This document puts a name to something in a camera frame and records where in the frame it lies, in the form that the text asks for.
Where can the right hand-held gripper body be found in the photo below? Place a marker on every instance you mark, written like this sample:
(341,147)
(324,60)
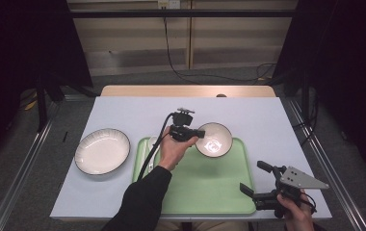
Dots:
(296,181)

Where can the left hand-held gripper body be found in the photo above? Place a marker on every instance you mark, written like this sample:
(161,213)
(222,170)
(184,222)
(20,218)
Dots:
(180,131)

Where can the white bowl with dark rim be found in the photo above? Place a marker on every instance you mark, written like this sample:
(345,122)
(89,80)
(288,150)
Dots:
(216,138)

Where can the green tray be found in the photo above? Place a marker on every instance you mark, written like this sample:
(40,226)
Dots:
(210,186)

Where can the white plate with dark rim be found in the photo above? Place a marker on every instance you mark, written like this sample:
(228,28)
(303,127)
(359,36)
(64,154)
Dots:
(102,152)

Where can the person's left hand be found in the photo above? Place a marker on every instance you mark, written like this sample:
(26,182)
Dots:
(171,152)

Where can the person's right hand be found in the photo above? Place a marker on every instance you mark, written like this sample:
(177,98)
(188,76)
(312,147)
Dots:
(300,218)

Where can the wooden table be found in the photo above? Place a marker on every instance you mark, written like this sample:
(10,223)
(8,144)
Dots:
(171,91)

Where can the black horizontal bar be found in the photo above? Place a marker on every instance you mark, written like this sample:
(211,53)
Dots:
(177,13)

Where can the dark curtain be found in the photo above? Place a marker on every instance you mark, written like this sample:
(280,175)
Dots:
(20,48)
(348,64)

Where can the black metal stand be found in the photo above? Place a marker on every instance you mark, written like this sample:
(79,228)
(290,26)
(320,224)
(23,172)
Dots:
(41,106)

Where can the metal floor rail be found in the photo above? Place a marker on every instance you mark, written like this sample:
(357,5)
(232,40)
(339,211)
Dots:
(23,166)
(328,166)

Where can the wooden wall post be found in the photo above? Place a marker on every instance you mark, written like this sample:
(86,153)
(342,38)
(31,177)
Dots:
(190,38)

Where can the white wall outlet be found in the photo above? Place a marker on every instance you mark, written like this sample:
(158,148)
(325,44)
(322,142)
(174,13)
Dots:
(169,4)

